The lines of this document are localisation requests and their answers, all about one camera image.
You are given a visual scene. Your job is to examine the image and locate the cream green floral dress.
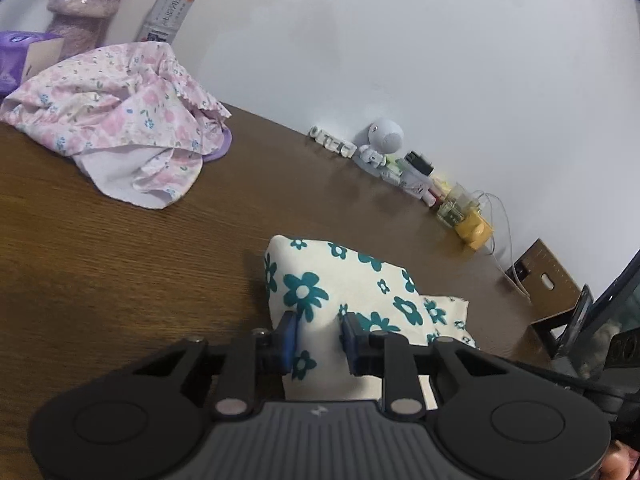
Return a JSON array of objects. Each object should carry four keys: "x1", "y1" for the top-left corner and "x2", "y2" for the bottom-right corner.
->
[{"x1": 264, "y1": 235, "x2": 475, "y2": 401}]

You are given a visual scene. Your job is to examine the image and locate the person right hand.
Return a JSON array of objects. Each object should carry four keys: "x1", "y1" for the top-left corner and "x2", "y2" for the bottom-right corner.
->
[{"x1": 599, "y1": 441, "x2": 639, "y2": 480}]

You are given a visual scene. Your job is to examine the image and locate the brown cardboard stand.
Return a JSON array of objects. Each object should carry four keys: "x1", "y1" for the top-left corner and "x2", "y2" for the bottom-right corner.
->
[{"x1": 506, "y1": 238, "x2": 582, "y2": 322}]

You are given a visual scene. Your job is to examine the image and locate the tablet with screen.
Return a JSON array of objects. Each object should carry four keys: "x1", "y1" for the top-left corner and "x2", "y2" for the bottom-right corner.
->
[{"x1": 530, "y1": 284, "x2": 593, "y2": 360}]

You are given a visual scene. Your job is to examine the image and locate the dark window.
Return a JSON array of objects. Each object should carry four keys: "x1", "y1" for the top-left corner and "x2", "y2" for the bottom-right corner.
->
[{"x1": 570, "y1": 254, "x2": 639, "y2": 379}]

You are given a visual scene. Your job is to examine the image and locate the yellow mug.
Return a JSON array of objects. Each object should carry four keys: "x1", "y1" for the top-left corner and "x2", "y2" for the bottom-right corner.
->
[{"x1": 454, "y1": 209, "x2": 494, "y2": 250}]

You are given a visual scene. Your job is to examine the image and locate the glass cup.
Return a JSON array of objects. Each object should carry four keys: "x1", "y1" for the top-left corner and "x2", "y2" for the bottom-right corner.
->
[{"x1": 437, "y1": 183, "x2": 478, "y2": 228}]

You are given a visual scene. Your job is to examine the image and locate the white tin box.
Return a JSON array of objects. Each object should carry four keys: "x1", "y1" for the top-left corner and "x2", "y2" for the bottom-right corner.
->
[{"x1": 399, "y1": 168, "x2": 433, "y2": 200}]

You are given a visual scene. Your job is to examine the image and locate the green white small boxes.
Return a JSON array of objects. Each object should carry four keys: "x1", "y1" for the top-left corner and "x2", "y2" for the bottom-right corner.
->
[{"x1": 380, "y1": 157, "x2": 404, "y2": 186}]

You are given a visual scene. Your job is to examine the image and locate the black charger block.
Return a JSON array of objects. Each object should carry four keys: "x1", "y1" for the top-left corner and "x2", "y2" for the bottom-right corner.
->
[{"x1": 405, "y1": 151, "x2": 434, "y2": 177}]

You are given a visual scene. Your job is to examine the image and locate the white power strip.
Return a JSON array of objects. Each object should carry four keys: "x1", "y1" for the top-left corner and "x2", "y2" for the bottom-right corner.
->
[{"x1": 307, "y1": 126, "x2": 357, "y2": 159}]

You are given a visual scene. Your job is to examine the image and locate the white astronaut figurine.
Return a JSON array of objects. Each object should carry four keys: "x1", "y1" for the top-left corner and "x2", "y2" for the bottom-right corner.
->
[{"x1": 352, "y1": 118, "x2": 405, "y2": 177}]

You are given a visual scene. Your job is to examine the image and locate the pink floral garment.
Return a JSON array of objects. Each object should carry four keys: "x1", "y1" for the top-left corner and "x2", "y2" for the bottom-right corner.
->
[{"x1": 1, "y1": 42, "x2": 232, "y2": 209}]

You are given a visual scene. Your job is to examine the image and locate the plastic drink bottle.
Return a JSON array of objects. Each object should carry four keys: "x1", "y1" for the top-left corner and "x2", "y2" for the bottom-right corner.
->
[{"x1": 136, "y1": 0, "x2": 195, "y2": 44}]

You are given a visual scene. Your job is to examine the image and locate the purple tissue pack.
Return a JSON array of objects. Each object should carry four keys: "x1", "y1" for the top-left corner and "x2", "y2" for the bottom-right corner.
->
[{"x1": 0, "y1": 30, "x2": 64, "y2": 98}]

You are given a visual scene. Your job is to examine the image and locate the pink purple vase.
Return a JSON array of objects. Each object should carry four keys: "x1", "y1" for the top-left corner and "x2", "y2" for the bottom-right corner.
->
[{"x1": 47, "y1": 0, "x2": 122, "y2": 58}]

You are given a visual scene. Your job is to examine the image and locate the white charging cables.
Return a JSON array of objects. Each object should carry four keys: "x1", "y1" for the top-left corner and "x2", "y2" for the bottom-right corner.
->
[{"x1": 472, "y1": 190, "x2": 534, "y2": 304}]

